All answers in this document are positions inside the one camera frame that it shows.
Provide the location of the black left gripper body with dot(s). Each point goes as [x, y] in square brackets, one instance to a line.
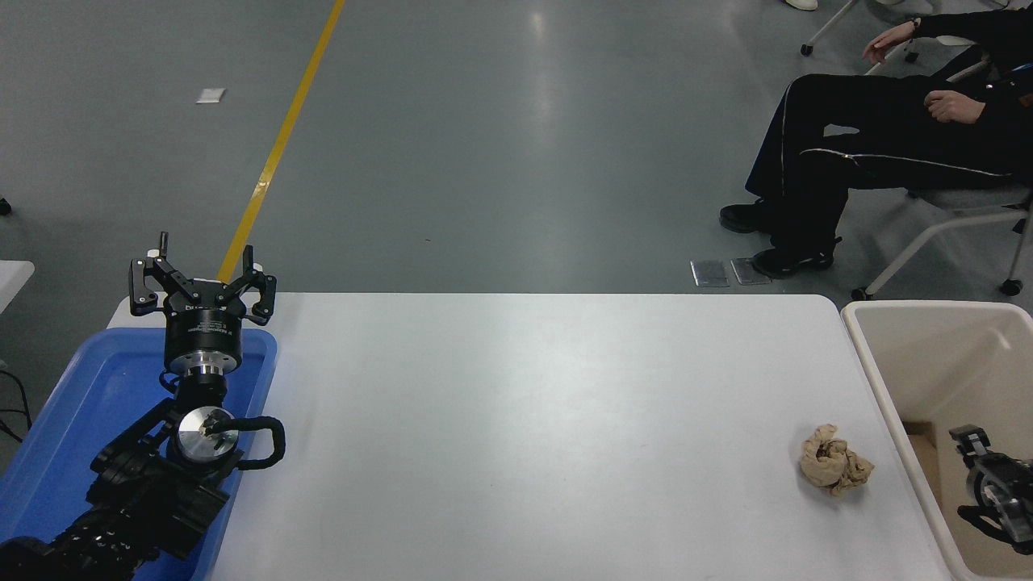
[204, 331]

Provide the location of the tan paper ball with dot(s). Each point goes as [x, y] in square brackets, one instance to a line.
[831, 464]

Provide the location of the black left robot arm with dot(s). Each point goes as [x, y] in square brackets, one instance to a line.
[137, 492]

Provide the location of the seated person's left hand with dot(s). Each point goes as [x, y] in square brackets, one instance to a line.
[956, 106]

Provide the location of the seated person's right hand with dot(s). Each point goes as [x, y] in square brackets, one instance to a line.
[886, 40]

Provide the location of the large pale plastic bin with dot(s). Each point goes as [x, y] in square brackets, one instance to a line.
[928, 355]

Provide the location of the blue plastic tray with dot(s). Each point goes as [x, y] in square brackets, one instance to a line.
[89, 387]

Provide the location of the small white side table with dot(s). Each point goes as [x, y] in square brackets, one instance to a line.
[12, 282]

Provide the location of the grey office chair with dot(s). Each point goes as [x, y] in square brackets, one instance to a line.
[936, 222]

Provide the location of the metal floor plate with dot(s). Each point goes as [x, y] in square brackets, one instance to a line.
[709, 273]
[746, 273]

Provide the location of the seated person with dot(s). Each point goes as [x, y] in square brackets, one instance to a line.
[847, 137]

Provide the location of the white-legged wheeled chair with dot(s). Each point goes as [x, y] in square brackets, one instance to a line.
[827, 28]

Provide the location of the standing person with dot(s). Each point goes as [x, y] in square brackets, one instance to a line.
[801, 3]

